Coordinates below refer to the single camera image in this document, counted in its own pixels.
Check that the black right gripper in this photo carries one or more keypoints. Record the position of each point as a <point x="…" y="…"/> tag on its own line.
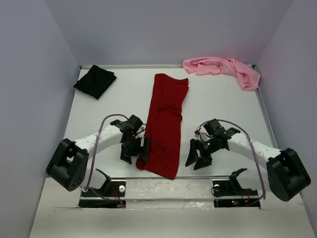
<point x="204" y="160"/>

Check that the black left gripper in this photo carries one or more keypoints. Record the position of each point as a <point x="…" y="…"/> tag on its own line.
<point x="140" y="150"/>

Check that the red t shirt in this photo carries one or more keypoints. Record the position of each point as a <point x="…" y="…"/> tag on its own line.
<point x="163" y="128"/>

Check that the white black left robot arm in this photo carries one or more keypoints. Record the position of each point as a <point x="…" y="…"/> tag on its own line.
<point x="72" y="163"/>

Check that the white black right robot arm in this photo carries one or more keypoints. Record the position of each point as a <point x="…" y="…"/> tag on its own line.
<point x="278" y="171"/>

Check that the black folded t shirt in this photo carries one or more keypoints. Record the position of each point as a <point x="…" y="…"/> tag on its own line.
<point x="95" y="82"/>

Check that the pink t shirt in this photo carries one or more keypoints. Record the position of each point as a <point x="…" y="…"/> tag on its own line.
<point x="247" y="78"/>

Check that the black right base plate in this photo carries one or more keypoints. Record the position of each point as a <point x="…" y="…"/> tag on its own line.
<point x="228" y="193"/>

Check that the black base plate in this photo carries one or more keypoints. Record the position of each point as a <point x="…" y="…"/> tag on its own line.
<point x="111" y="195"/>
<point x="228" y="193"/>

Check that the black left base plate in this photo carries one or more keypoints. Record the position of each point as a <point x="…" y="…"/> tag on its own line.
<point x="111" y="195"/>

